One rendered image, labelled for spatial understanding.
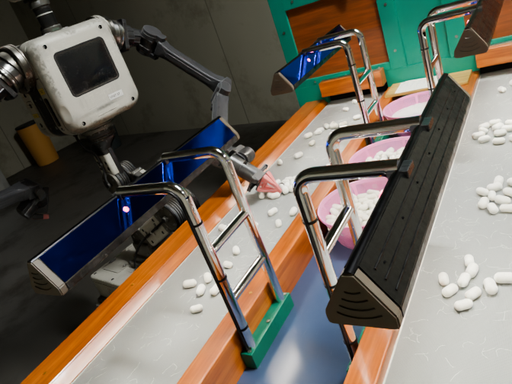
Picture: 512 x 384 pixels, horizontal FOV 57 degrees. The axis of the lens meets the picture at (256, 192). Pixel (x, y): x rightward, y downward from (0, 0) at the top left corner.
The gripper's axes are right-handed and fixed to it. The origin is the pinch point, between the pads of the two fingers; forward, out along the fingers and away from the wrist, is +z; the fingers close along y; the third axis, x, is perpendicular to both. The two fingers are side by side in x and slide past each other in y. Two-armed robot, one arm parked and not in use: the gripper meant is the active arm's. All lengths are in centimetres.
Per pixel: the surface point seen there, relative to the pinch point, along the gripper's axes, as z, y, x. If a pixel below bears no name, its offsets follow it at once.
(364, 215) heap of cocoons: 26.3, -15.3, -20.7
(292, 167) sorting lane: -2.5, 20.8, 4.3
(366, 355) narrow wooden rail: 36, -65, -32
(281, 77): -16.8, 12.3, -30.1
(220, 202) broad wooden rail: -15.6, -6.6, 12.4
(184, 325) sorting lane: 3, -61, 0
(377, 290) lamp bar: 26, -85, -65
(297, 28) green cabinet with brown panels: -39, 92, -14
